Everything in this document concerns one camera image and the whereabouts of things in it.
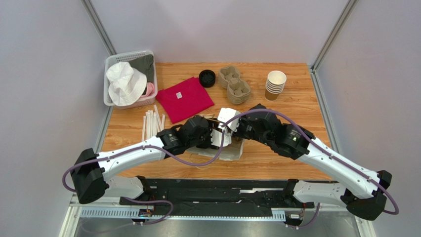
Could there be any pink cloth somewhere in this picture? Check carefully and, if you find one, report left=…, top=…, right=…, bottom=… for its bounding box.
left=139, top=82, right=155, bottom=99

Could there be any stack of black cup lids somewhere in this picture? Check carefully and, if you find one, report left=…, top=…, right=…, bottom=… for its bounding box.
left=199, top=70, right=216, bottom=88

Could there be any dark green cloth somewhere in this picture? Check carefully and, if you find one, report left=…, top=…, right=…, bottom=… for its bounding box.
left=129, top=54, right=155, bottom=82

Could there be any white bucket hat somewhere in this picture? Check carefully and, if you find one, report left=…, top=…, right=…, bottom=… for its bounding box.
left=105, top=62, right=147, bottom=107

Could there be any cardboard cup carrier stack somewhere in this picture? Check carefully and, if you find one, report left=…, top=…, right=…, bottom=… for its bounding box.
left=218, top=66, right=251, bottom=105

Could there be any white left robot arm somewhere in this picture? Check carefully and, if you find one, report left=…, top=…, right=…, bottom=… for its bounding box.
left=69, top=116, right=218, bottom=204

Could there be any bundle of white straws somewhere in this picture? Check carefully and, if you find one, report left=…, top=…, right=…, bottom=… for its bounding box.
left=141, top=104, right=167, bottom=141

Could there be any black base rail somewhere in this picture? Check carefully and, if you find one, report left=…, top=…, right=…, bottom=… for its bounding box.
left=137, top=178, right=315, bottom=217

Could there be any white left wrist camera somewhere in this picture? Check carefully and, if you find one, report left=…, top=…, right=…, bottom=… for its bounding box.
left=210, top=129, right=232, bottom=147

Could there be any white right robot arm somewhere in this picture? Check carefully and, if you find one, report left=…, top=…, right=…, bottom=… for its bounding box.
left=232, top=104, right=392, bottom=221

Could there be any stack of paper cups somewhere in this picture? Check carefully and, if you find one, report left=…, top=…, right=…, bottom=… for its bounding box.
left=265, top=71, right=287, bottom=101

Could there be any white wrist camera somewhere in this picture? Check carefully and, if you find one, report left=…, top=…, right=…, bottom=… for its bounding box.
left=210, top=129, right=232, bottom=147
left=217, top=108, right=240, bottom=132

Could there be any red folded cloth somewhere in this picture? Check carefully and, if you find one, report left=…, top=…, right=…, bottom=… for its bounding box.
left=156, top=77, right=214, bottom=123

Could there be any brown paper bag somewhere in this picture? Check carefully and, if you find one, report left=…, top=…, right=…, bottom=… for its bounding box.
left=188, top=114, right=245, bottom=161

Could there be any white plastic basket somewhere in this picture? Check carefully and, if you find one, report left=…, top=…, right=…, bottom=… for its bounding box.
left=103, top=50, right=158, bottom=110

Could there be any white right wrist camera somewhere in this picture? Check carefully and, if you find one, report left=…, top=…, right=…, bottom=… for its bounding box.
left=217, top=108, right=240, bottom=132

